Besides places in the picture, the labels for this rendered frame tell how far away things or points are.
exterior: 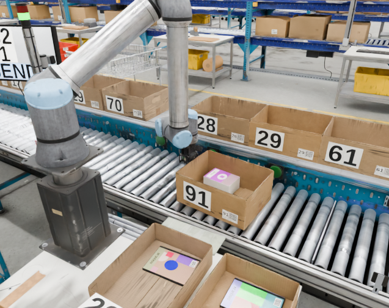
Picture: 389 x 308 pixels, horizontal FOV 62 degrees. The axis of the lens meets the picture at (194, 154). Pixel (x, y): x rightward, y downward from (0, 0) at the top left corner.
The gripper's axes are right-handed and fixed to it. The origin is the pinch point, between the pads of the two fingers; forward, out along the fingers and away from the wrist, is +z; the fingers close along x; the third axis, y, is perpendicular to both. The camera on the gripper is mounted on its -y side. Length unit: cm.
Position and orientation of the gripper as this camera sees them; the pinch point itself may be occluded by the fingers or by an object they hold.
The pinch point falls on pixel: (192, 172)
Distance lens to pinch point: 181.4
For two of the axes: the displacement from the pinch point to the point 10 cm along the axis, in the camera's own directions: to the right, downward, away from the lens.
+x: 8.5, 2.4, -4.7
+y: -5.2, 4.2, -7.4
